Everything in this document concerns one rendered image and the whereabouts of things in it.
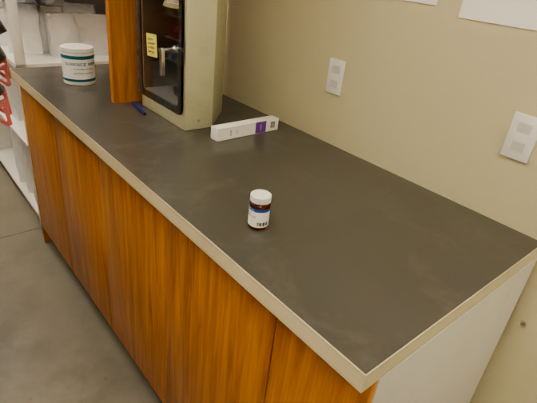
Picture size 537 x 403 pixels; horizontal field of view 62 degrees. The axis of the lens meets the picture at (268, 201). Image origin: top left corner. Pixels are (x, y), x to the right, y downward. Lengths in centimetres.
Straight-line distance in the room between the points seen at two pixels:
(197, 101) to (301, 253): 78
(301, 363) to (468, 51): 89
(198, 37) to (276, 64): 41
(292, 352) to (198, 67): 98
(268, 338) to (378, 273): 26
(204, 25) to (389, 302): 103
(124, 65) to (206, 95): 39
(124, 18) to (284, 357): 132
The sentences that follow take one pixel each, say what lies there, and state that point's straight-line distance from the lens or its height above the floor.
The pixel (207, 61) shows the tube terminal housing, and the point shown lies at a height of 117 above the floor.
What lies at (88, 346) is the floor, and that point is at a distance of 209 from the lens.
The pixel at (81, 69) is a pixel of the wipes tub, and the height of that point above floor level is 101.
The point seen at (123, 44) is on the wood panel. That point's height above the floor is 116.
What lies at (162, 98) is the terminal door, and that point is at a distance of 166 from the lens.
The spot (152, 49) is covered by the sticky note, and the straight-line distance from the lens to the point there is 168.
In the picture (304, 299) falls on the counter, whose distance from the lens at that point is 84.
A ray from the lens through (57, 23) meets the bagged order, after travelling 271.
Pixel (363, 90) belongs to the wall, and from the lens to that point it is 152.
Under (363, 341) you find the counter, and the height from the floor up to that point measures 94.
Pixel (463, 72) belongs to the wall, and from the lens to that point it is 134.
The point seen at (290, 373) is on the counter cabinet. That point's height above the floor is 76.
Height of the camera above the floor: 148
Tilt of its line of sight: 28 degrees down
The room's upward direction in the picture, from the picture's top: 7 degrees clockwise
